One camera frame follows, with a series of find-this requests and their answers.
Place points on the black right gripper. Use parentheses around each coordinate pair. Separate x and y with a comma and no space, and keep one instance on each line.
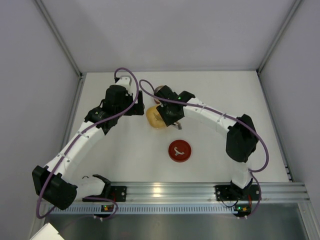
(168,116)

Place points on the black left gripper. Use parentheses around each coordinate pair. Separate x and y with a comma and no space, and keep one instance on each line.
(139,103)

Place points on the yellow lunch box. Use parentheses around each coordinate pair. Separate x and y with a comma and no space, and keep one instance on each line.
(154,118)

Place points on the red round lid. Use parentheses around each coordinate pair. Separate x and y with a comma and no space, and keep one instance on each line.
(179,150)

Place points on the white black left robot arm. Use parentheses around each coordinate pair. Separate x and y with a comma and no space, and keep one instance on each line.
(54,182)

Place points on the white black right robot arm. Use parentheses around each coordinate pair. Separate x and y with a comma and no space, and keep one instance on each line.
(240,142)

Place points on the white box corner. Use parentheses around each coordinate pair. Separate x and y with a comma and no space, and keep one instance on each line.
(47,232)

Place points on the left aluminium frame post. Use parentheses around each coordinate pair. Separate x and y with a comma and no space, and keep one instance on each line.
(39,4)

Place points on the aluminium frame post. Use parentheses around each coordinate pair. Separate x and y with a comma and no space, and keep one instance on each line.
(39,4)
(284,25)

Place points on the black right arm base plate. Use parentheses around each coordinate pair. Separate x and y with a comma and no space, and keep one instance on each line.
(228,192)

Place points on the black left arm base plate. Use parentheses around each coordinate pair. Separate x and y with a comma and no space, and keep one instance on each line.
(115,193)

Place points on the aluminium mounting rail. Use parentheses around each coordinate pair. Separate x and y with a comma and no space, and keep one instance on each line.
(205,192)

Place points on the slotted grey cable duct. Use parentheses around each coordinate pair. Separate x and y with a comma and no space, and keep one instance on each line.
(149,208)

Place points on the right aluminium frame post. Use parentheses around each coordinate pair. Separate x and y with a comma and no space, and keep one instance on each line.
(284,25)

